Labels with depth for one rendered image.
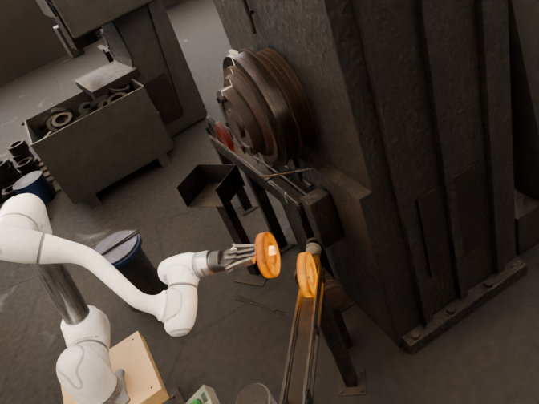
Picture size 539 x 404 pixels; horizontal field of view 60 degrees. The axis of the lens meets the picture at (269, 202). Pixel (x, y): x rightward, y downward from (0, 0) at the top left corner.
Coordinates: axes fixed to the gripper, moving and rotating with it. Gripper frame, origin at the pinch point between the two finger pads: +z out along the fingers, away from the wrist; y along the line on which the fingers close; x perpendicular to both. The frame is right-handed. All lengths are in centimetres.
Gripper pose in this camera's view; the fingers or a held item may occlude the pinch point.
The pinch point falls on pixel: (265, 251)
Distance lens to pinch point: 157.7
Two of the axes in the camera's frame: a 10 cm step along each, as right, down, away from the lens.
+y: -1.2, 6.2, -7.8
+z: 9.2, -2.2, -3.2
